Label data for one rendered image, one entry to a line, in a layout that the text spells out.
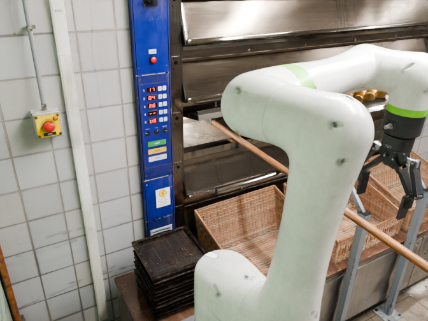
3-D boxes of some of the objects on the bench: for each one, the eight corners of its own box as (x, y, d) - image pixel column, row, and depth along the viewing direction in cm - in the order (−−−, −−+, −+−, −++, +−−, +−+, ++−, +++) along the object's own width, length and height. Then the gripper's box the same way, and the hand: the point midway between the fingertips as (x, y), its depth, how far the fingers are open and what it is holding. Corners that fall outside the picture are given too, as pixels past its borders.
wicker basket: (345, 195, 275) (352, 160, 263) (397, 177, 300) (406, 144, 288) (405, 233, 238) (416, 194, 225) (459, 209, 263) (472, 172, 250)
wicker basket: (192, 249, 219) (192, 209, 207) (270, 220, 246) (274, 183, 234) (241, 309, 183) (244, 263, 170) (327, 267, 209) (335, 225, 197)
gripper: (351, 118, 105) (336, 186, 115) (436, 155, 86) (409, 234, 96) (370, 114, 109) (355, 181, 118) (456, 149, 89) (429, 226, 99)
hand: (380, 201), depth 107 cm, fingers open, 13 cm apart
